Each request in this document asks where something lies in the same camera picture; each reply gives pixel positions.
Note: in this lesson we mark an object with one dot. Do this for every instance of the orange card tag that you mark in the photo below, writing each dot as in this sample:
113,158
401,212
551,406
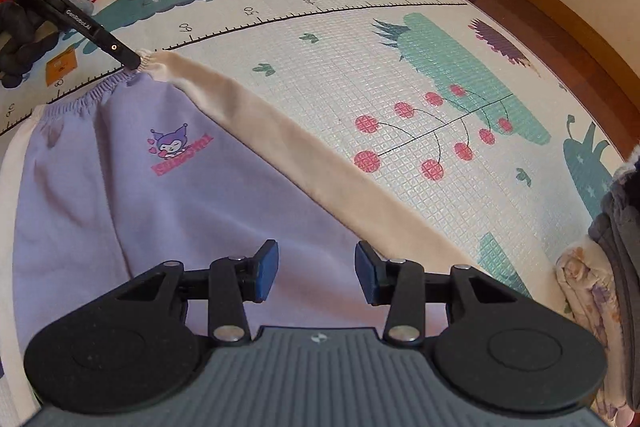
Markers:
60,66

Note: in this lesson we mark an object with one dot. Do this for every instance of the purple and cream pants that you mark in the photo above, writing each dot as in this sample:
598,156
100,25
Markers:
176,161

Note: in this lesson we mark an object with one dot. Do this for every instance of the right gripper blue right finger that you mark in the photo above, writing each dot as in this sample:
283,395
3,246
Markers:
405,289

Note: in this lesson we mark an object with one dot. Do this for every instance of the floral folded garment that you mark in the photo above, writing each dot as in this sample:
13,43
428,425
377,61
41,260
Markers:
586,278

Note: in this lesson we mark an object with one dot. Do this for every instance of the black folded garment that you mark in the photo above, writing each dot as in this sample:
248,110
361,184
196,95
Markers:
616,231

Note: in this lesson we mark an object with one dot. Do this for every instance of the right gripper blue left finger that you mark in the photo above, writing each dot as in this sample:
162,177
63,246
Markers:
226,285

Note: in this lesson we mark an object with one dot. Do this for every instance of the cartoon animal play mat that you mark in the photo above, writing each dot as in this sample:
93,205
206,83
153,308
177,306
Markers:
443,109

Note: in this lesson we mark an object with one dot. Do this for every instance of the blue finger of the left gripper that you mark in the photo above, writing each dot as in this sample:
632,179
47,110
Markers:
107,43

